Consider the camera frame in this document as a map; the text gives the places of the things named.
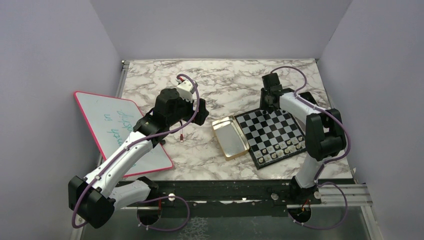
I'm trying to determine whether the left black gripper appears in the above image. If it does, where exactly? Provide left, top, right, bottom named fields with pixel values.
left=167, top=92, right=210, bottom=127

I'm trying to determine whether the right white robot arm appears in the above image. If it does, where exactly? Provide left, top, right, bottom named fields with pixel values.
left=259, top=73, right=347, bottom=204

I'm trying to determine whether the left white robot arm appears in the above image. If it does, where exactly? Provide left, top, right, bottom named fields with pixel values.
left=67, top=87, right=209, bottom=229

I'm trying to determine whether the white box of black pieces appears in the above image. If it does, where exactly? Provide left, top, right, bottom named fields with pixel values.
left=297, top=91, right=318, bottom=108

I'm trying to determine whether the black white chessboard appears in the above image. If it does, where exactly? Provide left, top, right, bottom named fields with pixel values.
left=235, top=108, right=306, bottom=170

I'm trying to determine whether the gold metal tin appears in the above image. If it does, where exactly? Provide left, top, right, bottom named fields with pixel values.
left=211, top=116, right=250, bottom=161

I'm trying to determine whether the red framed whiteboard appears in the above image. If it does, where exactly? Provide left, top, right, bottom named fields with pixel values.
left=74, top=91, right=174, bottom=178

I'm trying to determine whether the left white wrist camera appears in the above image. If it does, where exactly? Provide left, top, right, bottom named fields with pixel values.
left=176, top=80, right=195, bottom=102

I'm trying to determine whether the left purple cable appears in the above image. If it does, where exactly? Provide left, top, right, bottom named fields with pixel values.
left=71, top=73, right=200, bottom=233

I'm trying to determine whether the black table front rail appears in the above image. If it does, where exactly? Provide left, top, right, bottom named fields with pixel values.
left=92, top=178, right=355, bottom=220

